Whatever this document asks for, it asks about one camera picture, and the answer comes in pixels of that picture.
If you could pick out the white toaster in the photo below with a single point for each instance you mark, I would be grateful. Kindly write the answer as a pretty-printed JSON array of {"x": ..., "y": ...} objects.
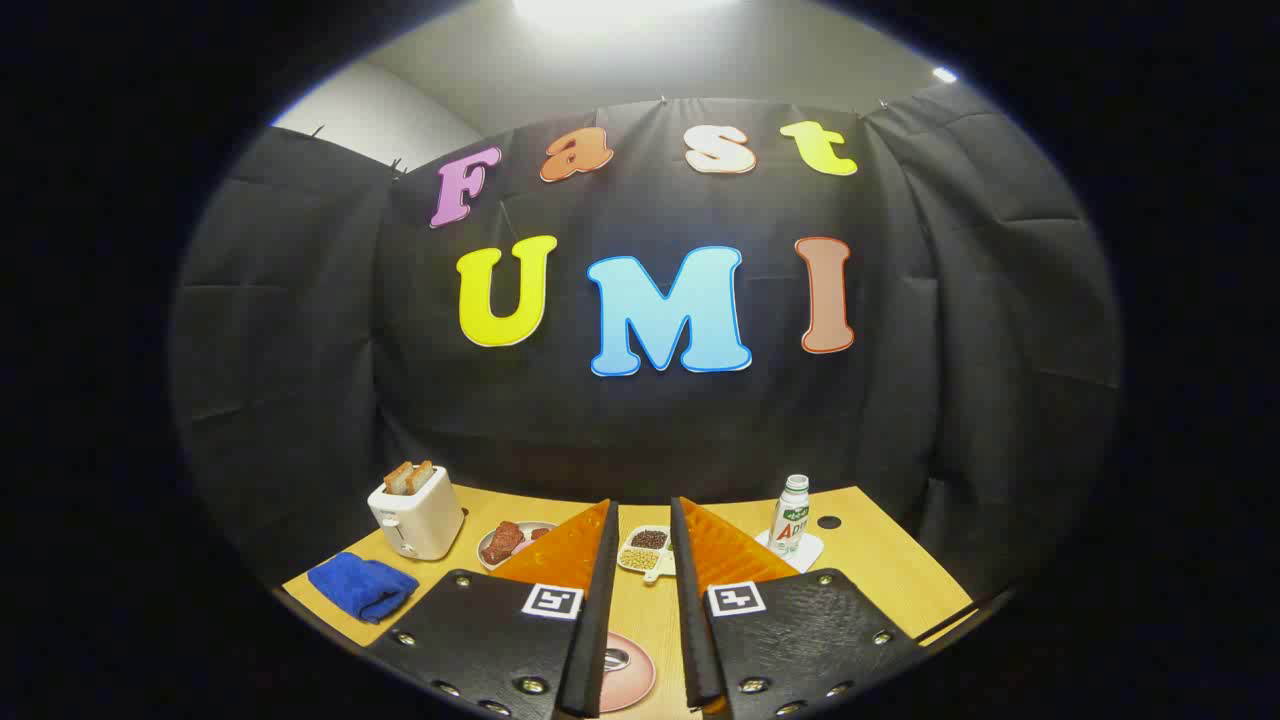
[{"x": 420, "y": 520}]

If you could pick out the brown meat piece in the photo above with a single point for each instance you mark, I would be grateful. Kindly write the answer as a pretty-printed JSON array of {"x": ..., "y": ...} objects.
[{"x": 503, "y": 540}]

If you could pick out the small ceiling spot light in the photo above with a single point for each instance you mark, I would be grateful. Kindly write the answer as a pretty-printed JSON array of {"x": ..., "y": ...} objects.
[{"x": 944, "y": 74}]

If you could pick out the pink round plate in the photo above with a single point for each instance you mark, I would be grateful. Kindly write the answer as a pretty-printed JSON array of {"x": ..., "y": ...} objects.
[{"x": 640, "y": 685}]

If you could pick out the blue folded cloth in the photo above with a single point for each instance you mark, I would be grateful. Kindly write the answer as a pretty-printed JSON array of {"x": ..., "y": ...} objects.
[{"x": 360, "y": 585}]

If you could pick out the white plastic drink bottle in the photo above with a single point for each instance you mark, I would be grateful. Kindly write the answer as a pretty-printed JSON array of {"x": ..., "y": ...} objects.
[{"x": 790, "y": 525}]

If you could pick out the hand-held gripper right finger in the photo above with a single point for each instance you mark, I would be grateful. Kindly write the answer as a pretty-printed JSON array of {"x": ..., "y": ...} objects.
[{"x": 692, "y": 620}]

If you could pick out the toasted bread slice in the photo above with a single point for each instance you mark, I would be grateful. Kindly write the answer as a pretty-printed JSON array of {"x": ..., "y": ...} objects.
[
  {"x": 421, "y": 474},
  {"x": 398, "y": 478}
]

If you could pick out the white divided bean dish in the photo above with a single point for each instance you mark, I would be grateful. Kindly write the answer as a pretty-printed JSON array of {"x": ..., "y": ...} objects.
[{"x": 655, "y": 570}]

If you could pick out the grey oval food plate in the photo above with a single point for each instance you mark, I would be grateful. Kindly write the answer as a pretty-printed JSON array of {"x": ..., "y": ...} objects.
[{"x": 488, "y": 558}]

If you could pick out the bright ceiling light panel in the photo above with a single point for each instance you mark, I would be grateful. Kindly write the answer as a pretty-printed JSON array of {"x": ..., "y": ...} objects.
[{"x": 620, "y": 10}]

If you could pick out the white square coaster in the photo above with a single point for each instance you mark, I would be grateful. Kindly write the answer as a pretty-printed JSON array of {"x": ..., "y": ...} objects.
[{"x": 808, "y": 552}]

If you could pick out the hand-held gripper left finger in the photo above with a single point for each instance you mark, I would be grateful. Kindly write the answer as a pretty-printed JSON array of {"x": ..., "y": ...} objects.
[{"x": 603, "y": 600}]

